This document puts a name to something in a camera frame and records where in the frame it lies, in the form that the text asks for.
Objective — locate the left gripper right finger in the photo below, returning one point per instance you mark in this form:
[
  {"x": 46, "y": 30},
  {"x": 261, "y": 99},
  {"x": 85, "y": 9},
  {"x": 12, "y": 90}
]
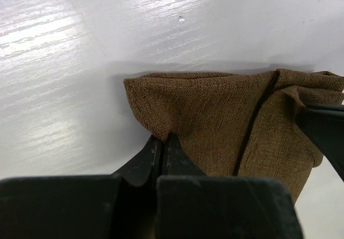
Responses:
[{"x": 193, "y": 205}]

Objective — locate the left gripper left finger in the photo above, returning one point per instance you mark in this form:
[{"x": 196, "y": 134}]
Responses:
[{"x": 119, "y": 205}]

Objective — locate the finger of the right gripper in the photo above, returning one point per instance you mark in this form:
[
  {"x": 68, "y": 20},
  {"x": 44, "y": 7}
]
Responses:
[{"x": 323, "y": 125}]

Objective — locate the brown cloth napkin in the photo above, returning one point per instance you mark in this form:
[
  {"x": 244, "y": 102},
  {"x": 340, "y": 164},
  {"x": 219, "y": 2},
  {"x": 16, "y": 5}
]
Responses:
[{"x": 237, "y": 125}]

